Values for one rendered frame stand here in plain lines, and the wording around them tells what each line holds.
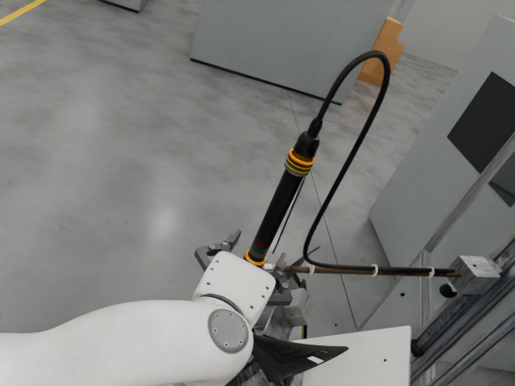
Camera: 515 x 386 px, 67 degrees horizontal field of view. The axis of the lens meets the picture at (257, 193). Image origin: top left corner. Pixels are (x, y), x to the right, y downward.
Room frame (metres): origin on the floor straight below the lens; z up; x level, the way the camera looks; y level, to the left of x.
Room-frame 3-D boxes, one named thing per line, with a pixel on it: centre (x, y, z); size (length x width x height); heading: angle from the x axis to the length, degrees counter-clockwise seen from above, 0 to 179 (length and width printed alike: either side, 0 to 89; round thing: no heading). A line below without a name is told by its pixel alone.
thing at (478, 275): (0.85, -0.60, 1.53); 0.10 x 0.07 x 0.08; 117
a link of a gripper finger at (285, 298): (0.41, -0.07, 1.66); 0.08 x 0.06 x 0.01; 90
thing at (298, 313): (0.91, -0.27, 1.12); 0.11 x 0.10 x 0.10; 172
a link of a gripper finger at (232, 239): (0.48, 0.02, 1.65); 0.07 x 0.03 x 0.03; 172
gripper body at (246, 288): (0.38, -0.02, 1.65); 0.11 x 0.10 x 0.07; 172
